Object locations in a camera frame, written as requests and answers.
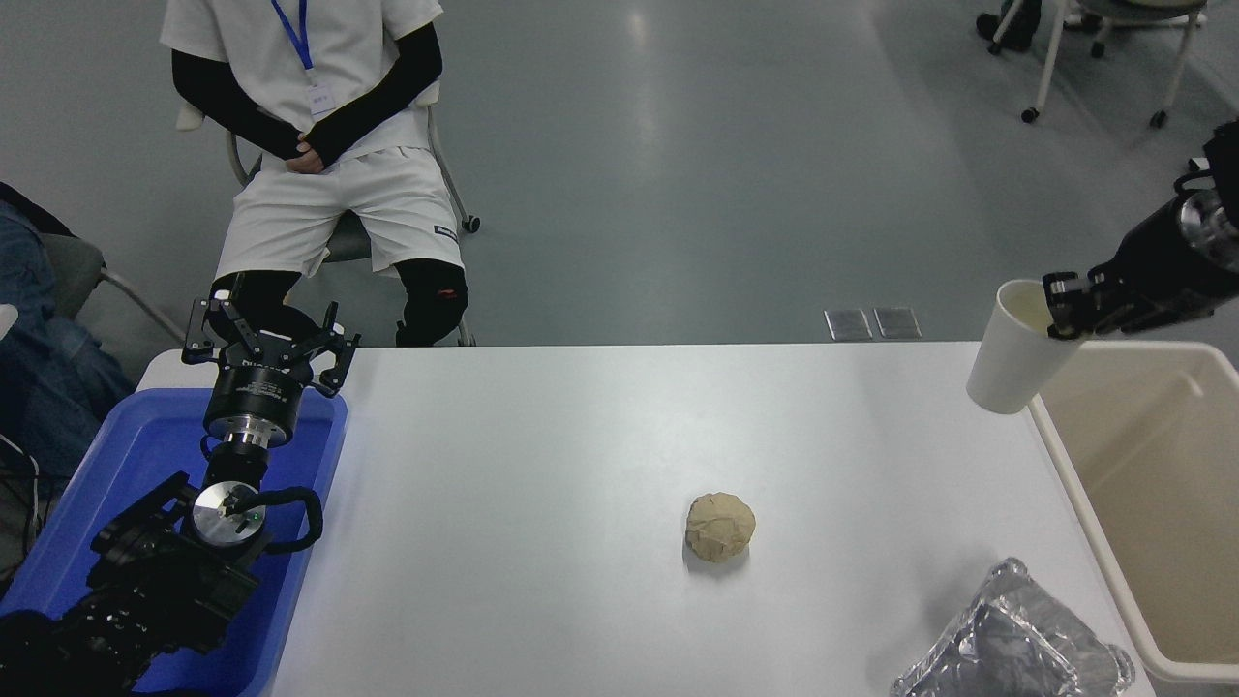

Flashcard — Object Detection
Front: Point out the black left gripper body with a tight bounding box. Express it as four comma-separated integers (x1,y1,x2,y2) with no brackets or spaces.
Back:
205,337,315,420

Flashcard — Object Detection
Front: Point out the white paper cup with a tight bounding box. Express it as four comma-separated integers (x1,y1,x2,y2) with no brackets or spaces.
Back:
966,279,1085,415

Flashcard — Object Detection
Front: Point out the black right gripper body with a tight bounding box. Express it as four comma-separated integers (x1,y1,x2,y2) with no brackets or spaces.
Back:
1113,198,1216,330

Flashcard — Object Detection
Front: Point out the crumpled foil tray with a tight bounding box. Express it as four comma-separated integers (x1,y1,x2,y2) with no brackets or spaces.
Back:
891,558,1136,697

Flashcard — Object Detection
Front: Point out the white office chair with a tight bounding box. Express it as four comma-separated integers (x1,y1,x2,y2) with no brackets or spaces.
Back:
985,0,1211,129

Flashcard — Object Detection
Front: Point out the blue plastic tray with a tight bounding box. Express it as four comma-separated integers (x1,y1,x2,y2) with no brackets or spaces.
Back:
0,385,349,697

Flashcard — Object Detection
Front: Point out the blue lanyard with badge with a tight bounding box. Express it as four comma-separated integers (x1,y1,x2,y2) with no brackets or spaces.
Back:
269,0,336,120

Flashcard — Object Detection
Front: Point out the grey chair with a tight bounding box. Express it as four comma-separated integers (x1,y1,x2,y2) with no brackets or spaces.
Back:
37,233,187,343

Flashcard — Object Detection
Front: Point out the large pale bin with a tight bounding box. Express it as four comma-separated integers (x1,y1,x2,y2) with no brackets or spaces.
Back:
1026,341,1239,683

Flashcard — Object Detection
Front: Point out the seated person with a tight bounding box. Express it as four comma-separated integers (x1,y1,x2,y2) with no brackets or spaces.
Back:
160,0,470,347

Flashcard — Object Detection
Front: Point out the person at table edge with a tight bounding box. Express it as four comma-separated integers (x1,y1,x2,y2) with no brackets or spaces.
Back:
0,182,138,485

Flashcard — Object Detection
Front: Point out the thin black cable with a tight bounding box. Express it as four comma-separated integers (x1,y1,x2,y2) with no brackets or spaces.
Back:
0,431,45,574

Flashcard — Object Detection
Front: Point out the person's foot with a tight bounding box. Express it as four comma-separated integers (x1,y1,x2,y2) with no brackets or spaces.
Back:
975,0,1044,54

